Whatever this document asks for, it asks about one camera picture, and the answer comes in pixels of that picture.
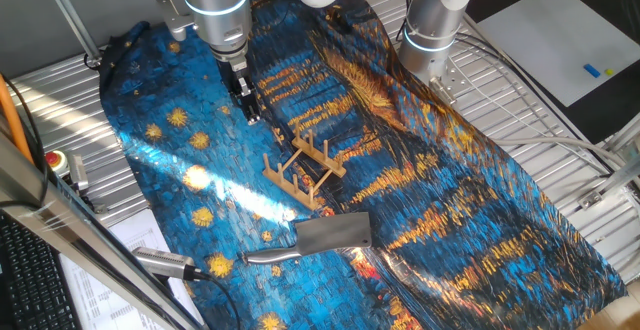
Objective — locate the small yellow-green block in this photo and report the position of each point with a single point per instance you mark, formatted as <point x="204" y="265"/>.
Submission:
<point x="609" y="71"/>

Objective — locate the aluminium frame profile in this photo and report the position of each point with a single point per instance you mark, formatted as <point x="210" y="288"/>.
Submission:
<point x="617" y="177"/>

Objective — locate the aluminium frame bar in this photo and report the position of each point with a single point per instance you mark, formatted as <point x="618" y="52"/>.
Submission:
<point x="75" y="230"/>

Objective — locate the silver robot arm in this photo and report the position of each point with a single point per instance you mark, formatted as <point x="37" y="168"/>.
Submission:
<point x="220" y="0"/>

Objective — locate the black keyboard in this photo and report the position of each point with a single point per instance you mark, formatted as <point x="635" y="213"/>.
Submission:
<point x="30" y="280"/>

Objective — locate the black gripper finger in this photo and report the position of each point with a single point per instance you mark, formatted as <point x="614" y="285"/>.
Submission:
<point x="251" y="105"/>
<point x="239" y="104"/>

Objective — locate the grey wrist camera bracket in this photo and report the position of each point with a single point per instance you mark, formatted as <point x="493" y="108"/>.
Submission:
<point x="172" y="17"/>

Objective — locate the silver camera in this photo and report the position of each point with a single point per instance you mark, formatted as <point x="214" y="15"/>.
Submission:
<point x="165" y="262"/>

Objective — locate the aluminium pole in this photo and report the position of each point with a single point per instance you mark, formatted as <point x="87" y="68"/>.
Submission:
<point x="70" y="15"/>

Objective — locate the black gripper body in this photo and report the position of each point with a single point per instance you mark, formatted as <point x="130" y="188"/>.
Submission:
<point x="234" y="77"/>

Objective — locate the small blue block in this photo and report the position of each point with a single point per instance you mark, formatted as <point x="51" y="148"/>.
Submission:
<point x="592" y="70"/>

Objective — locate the wooden peg rack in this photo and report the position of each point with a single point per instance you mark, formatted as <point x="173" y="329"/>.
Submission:
<point x="325" y="162"/>

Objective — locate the aluminium mount bracket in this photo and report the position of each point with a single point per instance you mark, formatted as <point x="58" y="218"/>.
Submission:
<point x="79" y="172"/>

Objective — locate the white board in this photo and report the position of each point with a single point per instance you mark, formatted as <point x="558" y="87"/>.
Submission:
<point x="550" y="40"/>

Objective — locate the starry night painting cloth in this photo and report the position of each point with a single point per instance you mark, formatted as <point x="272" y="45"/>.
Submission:
<point x="200" y="100"/>

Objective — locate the red emergency stop button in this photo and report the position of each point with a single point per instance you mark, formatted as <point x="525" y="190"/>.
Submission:
<point x="56" y="162"/>

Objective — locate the black mat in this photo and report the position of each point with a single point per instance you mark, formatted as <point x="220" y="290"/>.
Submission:
<point x="600" y="117"/>

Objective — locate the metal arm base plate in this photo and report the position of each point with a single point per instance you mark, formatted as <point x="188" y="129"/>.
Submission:
<point x="452" y="82"/>

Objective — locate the printed paper sheet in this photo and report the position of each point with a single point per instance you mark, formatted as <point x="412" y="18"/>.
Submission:
<point x="100" y="300"/>

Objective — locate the steel cleaver knife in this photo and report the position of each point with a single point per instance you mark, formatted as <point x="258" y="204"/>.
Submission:
<point x="330" y="232"/>

